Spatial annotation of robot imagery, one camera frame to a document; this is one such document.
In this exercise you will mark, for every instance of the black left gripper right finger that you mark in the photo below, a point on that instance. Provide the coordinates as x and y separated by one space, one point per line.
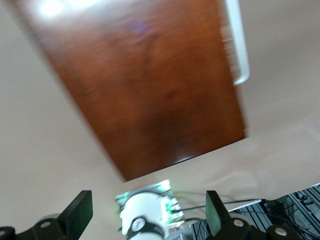
217 220

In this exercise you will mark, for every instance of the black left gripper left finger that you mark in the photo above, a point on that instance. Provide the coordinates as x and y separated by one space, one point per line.
80 215

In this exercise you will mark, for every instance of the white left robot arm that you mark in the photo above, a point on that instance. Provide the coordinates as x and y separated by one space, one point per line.
140 207

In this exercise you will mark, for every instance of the dark brown wooden cabinet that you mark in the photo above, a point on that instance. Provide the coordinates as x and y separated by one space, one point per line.
150 87

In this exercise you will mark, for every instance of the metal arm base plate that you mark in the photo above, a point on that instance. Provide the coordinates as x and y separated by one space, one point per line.
160 186

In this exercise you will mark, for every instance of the aluminium frame rail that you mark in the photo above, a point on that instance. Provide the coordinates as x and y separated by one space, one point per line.
300 207

